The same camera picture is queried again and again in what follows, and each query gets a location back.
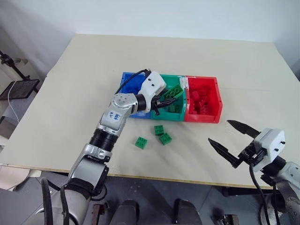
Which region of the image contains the black tray stand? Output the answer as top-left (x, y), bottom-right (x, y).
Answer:
top-left (0, 79), bottom-right (40, 101)

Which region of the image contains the blue plastic bin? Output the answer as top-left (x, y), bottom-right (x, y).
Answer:
top-left (119, 71), bottom-right (153, 119)

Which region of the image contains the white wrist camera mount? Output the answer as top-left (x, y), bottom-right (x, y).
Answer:
top-left (140, 71), bottom-right (167, 113)
top-left (254, 127), bottom-right (286, 173)

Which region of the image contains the white label on bin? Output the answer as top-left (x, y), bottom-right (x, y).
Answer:
top-left (179, 75), bottom-right (188, 90)

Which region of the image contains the black table frame bar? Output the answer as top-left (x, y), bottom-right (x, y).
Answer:
top-left (222, 186), bottom-right (283, 197)

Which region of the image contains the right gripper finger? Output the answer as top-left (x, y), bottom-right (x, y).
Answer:
top-left (226, 120), bottom-right (261, 142)
top-left (208, 137), bottom-right (242, 168)

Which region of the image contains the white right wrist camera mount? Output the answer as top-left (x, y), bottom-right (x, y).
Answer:
top-left (254, 127), bottom-right (286, 173)

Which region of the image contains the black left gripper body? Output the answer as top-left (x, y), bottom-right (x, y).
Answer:
top-left (151, 88), bottom-right (169, 115)

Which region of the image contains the red plastic bin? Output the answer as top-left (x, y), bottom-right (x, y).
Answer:
top-left (184, 75), bottom-right (223, 124)

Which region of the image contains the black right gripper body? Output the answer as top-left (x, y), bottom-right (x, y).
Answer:
top-left (238, 140), bottom-right (267, 166)

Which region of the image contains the black shoulder cable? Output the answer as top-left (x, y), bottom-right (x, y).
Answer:
top-left (40, 177), bottom-right (53, 225)
top-left (59, 185), bottom-right (71, 225)

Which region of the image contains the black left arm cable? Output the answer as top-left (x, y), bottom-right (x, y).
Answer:
top-left (114, 68), bottom-right (152, 95)

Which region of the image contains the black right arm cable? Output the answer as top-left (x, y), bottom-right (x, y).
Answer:
top-left (248, 161), bottom-right (282, 225)

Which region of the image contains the long green toy block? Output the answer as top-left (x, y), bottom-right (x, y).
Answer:
top-left (163, 83), bottom-right (184, 99)

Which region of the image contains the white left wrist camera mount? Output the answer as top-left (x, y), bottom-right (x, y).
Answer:
top-left (140, 71), bottom-right (167, 113)

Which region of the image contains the white thin cable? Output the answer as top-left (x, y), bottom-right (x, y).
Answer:
top-left (7, 81), bottom-right (20, 123)

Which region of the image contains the green plastic bin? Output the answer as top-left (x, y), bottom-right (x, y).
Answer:
top-left (150, 74), bottom-right (188, 122)

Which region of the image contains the dark rounded shape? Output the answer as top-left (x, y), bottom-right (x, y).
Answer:
top-left (115, 199), bottom-right (139, 225)
top-left (172, 198), bottom-right (203, 225)

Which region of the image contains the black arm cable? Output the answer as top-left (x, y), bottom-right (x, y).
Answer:
top-left (248, 161), bottom-right (282, 225)
top-left (114, 68), bottom-right (152, 95)

